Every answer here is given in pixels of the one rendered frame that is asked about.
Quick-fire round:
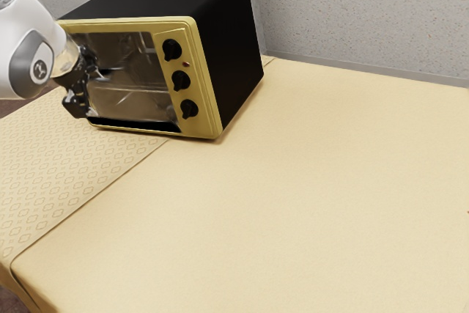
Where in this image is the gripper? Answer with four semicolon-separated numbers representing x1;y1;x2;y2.
61;44;100;119

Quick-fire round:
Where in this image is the black and yellow toaster oven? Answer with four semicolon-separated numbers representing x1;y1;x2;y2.
56;0;265;141

